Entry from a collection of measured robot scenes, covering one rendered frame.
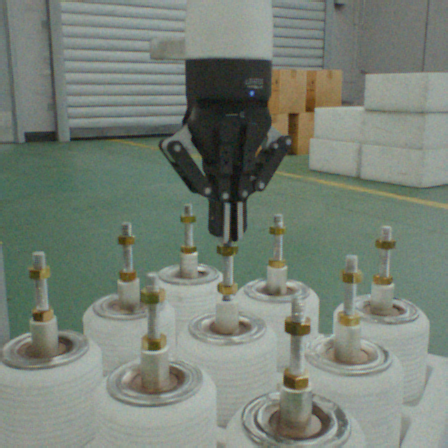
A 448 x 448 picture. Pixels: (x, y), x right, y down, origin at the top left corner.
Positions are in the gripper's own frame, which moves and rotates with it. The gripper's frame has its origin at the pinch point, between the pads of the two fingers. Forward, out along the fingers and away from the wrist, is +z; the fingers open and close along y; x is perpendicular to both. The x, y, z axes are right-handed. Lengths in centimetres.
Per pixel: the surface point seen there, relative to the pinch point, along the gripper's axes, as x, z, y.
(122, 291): 9.6, 8.8, -6.9
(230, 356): -4.1, 11.4, -2.0
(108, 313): 8.8, 10.6, -8.8
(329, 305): 49, 36, 55
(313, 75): 299, -19, 247
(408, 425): -11.7, 18.5, 12.6
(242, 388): -4.6, 14.5, -1.1
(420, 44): 413, -54, 479
